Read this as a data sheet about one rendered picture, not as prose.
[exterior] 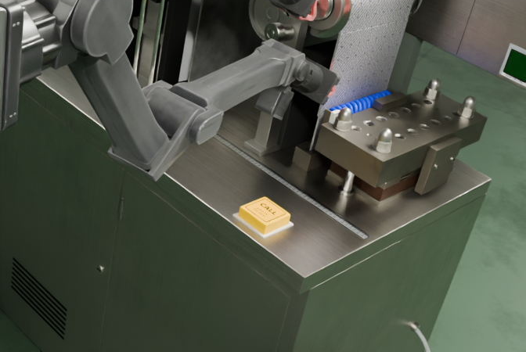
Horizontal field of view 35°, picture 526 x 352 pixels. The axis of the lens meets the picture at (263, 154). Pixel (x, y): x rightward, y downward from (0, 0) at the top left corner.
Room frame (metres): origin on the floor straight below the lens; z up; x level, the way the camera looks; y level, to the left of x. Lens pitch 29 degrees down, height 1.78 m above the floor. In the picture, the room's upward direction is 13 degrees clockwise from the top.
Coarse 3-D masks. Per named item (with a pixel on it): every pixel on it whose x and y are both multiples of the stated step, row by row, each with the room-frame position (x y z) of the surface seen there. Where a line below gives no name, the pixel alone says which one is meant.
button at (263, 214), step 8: (256, 200) 1.36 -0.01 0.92; (264, 200) 1.36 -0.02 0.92; (240, 208) 1.32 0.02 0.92; (248, 208) 1.32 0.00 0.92; (256, 208) 1.33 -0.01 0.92; (264, 208) 1.33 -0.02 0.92; (272, 208) 1.34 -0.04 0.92; (280, 208) 1.35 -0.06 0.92; (240, 216) 1.32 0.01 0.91; (248, 216) 1.31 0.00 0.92; (256, 216) 1.30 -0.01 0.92; (264, 216) 1.31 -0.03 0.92; (272, 216) 1.31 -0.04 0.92; (280, 216) 1.32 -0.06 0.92; (288, 216) 1.33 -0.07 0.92; (256, 224) 1.29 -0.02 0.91; (264, 224) 1.28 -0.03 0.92; (272, 224) 1.30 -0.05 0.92; (280, 224) 1.32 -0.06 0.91; (264, 232) 1.28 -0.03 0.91
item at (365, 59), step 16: (352, 32) 1.61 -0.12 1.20; (368, 32) 1.65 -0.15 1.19; (384, 32) 1.70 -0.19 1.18; (400, 32) 1.75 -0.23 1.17; (336, 48) 1.58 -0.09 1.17; (352, 48) 1.62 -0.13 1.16; (368, 48) 1.66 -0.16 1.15; (384, 48) 1.71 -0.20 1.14; (336, 64) 1.58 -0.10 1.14; (352, 64) 1.63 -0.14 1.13; (368, 64) 1.68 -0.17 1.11; (384, 64) 1.73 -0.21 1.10; (352, 80) 1.64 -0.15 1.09; (368, 80) 1.69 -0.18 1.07; (384, 80) 1.75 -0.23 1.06; (336, 96) 1.61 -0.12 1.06; (352, 96) 1.66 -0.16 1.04; (320, 112) 1.58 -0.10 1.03
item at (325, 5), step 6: (318, 0) 1.59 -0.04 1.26; (324, 0) 1.58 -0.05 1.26; (330, 0) 1.58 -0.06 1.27; (318, 6) 1.59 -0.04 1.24; (324, 6) 1.58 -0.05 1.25; (330, 6) 1.58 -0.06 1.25; (318, 12) 1.58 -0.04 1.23; (324, 12) 1.58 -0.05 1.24; (330, 12) 1.58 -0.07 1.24; (318, 18) 1.58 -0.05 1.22; (324, 18) 1.58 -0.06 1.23
